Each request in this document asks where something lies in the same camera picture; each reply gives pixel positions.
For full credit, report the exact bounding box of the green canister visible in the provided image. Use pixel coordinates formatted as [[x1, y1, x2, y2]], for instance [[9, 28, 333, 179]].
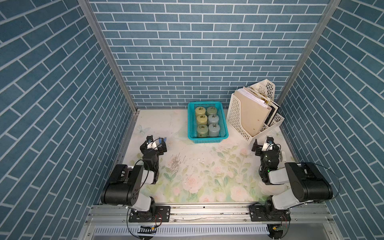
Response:
[[206, 106, 218, 116], [197, 124, 209, 138]]

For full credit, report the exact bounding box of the blue-grey canister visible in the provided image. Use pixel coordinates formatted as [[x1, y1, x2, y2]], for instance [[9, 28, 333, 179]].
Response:
[[208, 114, 220, 125], [208, 123, 221, 138]]

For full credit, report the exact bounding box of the yellow-green canister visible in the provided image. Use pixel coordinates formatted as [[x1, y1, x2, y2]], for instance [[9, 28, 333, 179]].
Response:
[[196, 114, 208, 125], [195, 106, 206, 117]]

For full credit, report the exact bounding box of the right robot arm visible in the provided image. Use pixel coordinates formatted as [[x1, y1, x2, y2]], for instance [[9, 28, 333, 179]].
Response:
[[252, 137, 336, 219]]

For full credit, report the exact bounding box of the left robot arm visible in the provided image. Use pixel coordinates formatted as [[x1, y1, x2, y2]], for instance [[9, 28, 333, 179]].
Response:
[[101, 136, 167, 216]]

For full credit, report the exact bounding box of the teal plastic basket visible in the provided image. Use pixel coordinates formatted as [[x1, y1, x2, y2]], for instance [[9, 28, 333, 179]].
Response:
[[188, 101, 229, 144]]

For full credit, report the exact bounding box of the small white box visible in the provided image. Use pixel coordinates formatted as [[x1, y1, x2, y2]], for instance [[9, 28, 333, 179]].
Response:
[[280, 151, 287, 162]]

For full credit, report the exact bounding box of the beige folder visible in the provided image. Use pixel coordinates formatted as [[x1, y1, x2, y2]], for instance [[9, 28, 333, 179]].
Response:
[[234, 88, 272, 137]]

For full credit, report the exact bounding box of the stack of papers and booklets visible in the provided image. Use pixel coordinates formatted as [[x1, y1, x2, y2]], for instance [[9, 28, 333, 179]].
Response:
[[244, 86, 280, 127]]

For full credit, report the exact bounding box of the white perforated file holder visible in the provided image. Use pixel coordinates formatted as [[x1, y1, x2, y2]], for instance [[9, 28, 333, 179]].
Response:
[[227, 79, 285, 144]]

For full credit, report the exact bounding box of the right circuit board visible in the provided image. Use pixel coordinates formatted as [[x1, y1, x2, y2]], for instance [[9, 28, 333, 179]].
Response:
[[270, 225, 285, 236]]

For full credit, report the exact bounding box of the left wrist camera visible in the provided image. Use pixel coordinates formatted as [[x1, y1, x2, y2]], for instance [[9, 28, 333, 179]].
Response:
[[146, 135, 159, 150]]

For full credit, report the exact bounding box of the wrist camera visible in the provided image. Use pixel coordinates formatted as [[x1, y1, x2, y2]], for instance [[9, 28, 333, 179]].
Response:
[[146, 135, 159, 150], [262, 136, 275, 152]]

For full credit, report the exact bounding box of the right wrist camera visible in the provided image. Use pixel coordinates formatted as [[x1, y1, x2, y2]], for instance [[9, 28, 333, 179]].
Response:
[[262, 136, 275, 152]]

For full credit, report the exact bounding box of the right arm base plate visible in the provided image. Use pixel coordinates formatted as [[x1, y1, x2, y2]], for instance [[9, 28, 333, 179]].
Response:
[[249, 203, 291, 222]]

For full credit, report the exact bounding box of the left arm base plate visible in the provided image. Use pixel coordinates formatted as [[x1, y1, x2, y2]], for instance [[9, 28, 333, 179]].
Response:
[[128, 206, 171, 223]]

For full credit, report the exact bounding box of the aluminium front rail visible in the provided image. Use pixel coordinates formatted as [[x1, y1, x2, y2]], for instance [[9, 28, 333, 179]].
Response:
[[85, 203, 334, 226]]

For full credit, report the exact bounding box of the white slotted cable duct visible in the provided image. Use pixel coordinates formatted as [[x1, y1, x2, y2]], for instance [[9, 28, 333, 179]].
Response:
[[94, 224, 270, 237]]

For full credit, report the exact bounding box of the left corner aluminium post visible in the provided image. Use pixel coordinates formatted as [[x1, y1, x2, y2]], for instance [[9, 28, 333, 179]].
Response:
[[78, 0, 138, 114]]

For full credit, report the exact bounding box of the corner aluminium post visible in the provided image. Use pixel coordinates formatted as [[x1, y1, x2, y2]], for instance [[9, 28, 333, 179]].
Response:
[[78, 0, 138, 114], [277, 0, 341, 105]]

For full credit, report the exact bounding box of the right corner aluminium post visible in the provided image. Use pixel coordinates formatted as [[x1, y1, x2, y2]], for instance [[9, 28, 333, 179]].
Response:
[[277, 0, 341, 105]]

